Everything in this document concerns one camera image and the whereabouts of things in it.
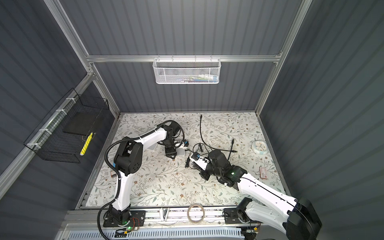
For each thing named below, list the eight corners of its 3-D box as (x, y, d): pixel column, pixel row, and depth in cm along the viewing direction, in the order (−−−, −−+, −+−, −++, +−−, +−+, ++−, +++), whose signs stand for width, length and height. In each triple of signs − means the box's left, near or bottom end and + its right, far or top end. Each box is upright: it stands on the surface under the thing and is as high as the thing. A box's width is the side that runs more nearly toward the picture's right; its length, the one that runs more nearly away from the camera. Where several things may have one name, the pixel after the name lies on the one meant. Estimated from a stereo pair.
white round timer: (253, 154, 99) (255, 152, 96) (250, 142, 105) (251, 140, 102) (268, 154, 98) (270, 152, 96) (264, 142, 105) (265, 140, 102)
